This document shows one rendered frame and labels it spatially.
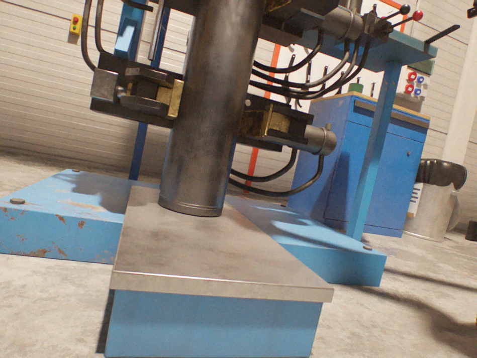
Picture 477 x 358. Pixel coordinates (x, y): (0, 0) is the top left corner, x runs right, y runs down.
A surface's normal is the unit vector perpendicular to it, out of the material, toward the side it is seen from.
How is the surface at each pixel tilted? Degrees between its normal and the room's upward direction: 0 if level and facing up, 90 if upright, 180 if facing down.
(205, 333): 90
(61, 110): 90
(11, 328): 0
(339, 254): 90
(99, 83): 90
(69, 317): 0
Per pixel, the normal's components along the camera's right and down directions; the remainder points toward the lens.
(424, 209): -0.51, 0.00
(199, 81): -0.31, 0.00
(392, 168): 0.29, 0.13
